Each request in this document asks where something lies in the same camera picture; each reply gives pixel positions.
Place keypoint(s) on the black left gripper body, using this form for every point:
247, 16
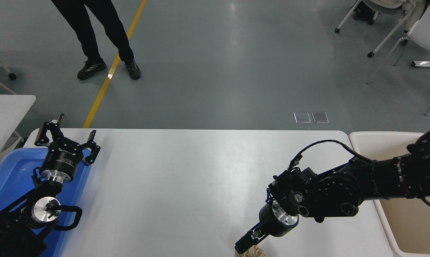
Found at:
63, 159

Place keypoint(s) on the person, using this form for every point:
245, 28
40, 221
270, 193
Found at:
93, 28
363, 16

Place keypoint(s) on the metal floor plate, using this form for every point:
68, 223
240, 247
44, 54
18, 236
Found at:
320, 117
302, 117

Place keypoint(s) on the tan paper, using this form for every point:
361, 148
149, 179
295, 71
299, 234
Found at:
256, 252

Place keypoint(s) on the white chair with metal legs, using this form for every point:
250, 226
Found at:
429, 34

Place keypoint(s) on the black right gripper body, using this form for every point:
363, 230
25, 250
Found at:
272, 223

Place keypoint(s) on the white side table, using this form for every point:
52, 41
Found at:
4, 114

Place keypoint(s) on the silver metal bar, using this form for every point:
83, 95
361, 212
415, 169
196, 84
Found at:
427, 63

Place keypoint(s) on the chair base with castor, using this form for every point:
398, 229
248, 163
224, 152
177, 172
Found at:
11, 75

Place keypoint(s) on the large pale bin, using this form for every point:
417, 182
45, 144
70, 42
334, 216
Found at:
414, 232

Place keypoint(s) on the grey office chair with castors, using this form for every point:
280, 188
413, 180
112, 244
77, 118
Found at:
382, 3

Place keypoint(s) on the yellow floor tape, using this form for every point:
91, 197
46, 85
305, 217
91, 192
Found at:
101, 92

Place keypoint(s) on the blue plastic tray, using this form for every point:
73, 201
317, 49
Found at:
11, 178

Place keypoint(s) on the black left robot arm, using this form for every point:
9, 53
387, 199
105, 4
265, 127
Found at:
8, 232

